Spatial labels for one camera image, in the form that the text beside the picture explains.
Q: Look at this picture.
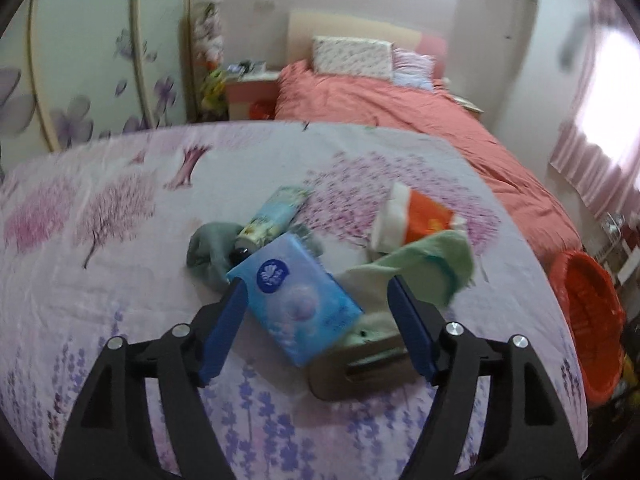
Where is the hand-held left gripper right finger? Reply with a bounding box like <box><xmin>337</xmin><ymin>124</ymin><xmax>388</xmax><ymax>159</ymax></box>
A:
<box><xmin>387</xmin><ymin>275</ymin><xmax>584</xmax><ymax>480</ymax></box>

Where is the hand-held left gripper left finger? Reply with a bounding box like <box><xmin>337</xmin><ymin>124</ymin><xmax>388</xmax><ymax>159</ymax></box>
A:
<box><xmin>54</xmin><ymin>276</ymin><xmax>250</xmax><ymax>480</ymax></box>

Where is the blue tissue pack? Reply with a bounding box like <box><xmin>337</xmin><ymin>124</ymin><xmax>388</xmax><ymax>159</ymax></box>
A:
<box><xmin>226</xmin><ymin>232</ymin><xmax>365</xmax><ymax>367</ymax></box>

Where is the grey sock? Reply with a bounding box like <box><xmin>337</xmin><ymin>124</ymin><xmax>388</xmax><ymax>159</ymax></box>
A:
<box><xmin>186</xmin><ymin>221</ymin><xmax>251</xmax><ymax>294</ymax></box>

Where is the orange and white paper cup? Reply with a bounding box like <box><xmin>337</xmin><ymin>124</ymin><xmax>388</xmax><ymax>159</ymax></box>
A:
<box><xmin>370</xmin><ymin>182</ymin><xmax>469</xmax><ymax>254</ymax></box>

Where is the red plastic waste basket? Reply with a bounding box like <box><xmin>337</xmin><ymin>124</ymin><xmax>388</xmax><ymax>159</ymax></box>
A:
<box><xmin>547</xmin><ymin>251</ymin><xmax>627</xmax><ymax>409</ymax></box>

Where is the green sock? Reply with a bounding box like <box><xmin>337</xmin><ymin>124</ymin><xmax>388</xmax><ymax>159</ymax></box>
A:
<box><xmin>342</xmin><ymin>230</ymin><xmax>475</xmax><ymax>319</ymax></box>

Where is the brown cardboard tissue box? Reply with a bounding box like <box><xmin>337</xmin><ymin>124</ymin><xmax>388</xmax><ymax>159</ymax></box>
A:
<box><xmin>307</xmin><ymin>311</ymin><xmax>421</xmax><ymax>402</ymax></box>

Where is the floral print tablecloth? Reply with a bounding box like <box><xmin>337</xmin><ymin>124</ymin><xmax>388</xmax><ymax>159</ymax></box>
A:
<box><xmin>0</xmin><ymin>121</ymin><xmax>589</xmax><ymax>480</ymax></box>

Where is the floral print tube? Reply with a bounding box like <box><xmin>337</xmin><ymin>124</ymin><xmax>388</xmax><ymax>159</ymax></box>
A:
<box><xmin>234</xmin><ymin>186</ymin><xmax>314</xmax><ymax>261</ymax></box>

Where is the bed with salmon blanket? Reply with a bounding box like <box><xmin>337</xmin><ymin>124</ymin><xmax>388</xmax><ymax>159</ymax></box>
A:
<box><xmin>274</xmin><ymin>59</ymin><xmax>584</xmax><ymax>257</ymax></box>

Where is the yellow plush toy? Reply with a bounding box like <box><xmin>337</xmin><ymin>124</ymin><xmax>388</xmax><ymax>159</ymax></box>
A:
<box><xmin>200</xmin><ymin>67</ymin><xmax>229</xmax><ymax>111</ymax></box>

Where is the pink striped pillow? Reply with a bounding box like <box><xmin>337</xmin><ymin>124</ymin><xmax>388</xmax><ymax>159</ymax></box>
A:
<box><xmin>392</xmin><ymin>47</ymin><xmax>436</xmax><ymax>92</ymax></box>

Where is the pink curtain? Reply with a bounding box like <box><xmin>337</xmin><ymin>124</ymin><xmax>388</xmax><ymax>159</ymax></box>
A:
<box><xmin>550</xmin><ymin>0</ymin><xmax>640</xmax><ymax>219</ymax></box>

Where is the floral print pillow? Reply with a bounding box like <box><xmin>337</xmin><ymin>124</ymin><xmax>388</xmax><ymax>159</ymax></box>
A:
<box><xmin>311</xmin><ymin>36</ymin><xmax>396</xmax><ymax>81</ymax></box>

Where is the hanging stack of plush toys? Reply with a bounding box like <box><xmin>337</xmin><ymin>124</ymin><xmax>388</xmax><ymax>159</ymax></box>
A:
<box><xmin>192</xmin><ymin>0</ymin><xmax>226</xmax><ymax>69</ymax></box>

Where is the cream and pink headboard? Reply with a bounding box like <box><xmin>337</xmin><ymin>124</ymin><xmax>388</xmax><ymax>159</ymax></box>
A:
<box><xmin>287</xmin><ymin>8</ymin><xmax>449</xmax><ymax>79</ymax></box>

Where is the floral sliding door wardrobe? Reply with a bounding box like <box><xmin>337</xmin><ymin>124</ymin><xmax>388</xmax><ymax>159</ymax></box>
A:
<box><xmin>0</xmin><ymin>0</ymin><xmax>201</xmax><ymax>182</ymax></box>

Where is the white wire rack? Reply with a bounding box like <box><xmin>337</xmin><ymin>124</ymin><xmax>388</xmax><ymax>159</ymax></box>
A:
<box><xmin>597</xmin><ymin>212</ymin><xmax>640</xmax><ymax>287</ymax></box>

